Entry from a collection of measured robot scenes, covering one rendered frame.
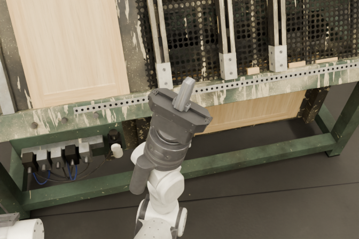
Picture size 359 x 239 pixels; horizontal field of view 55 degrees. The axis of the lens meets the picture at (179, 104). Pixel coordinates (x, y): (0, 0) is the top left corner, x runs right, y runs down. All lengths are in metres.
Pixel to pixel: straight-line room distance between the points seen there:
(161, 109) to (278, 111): 1.77
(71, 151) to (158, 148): 1.00
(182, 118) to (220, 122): 1.62
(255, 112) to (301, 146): 0.39
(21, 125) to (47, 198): 0.68
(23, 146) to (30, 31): 0.52
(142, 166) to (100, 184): 1.50
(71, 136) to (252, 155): 1.17
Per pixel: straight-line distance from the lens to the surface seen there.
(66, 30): 1.61
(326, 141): 2.52
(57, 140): 1.72
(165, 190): 0.75
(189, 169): 2.20
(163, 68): 1.58
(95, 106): 1.62
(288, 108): 2.38
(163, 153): 0.68
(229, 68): 1.65
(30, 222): 0.73
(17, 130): 1.71
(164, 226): 0.94
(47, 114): 1.66
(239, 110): 2.20
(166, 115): 0.64
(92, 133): 1.69
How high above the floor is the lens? 2.07
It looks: 48 degrees down
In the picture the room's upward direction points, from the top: straight up
